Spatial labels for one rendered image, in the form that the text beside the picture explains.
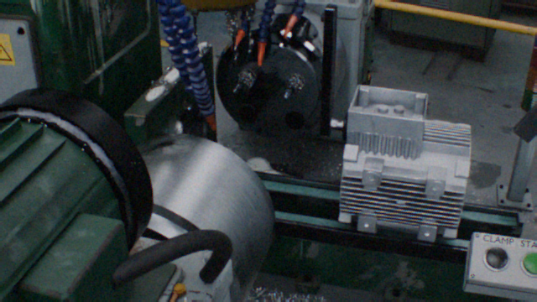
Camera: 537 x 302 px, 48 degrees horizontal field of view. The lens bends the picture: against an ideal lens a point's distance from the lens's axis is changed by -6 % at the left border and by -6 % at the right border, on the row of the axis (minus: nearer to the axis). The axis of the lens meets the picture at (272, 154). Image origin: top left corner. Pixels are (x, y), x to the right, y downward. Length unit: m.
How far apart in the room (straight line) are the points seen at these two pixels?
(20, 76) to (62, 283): 0.64
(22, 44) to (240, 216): 0.43
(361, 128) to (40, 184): 0.62
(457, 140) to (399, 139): 0.10
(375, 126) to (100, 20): 0.48
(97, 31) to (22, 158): 0.60
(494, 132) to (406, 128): 0.77
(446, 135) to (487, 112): 0.80
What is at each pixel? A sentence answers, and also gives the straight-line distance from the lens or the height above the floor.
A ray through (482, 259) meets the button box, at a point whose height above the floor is 1.06.
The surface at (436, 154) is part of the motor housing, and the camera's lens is 1.02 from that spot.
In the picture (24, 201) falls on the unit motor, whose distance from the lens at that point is 0.48.
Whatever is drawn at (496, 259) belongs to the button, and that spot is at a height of 1.07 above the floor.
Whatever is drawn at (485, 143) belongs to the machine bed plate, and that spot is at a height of 0.80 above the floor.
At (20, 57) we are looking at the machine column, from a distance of 1.02.
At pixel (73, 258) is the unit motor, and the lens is 0.46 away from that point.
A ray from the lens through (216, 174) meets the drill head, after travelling 0.83.
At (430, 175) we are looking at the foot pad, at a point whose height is 1.08.
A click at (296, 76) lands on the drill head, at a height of 1.08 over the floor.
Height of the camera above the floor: 1.60
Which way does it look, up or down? 31 degrees down
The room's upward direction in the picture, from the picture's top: straight up
